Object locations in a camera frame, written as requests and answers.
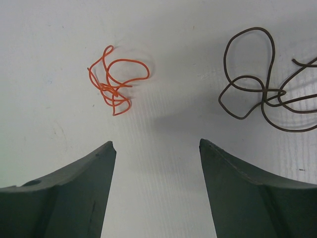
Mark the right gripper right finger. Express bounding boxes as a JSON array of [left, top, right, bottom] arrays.
[[199, 139, 317, 238]]

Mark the brown wire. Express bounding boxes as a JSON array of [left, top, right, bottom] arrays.
[[218, 26, 317, 132]]

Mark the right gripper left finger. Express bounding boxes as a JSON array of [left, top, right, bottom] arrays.
[[0, 141, 116, 238]]

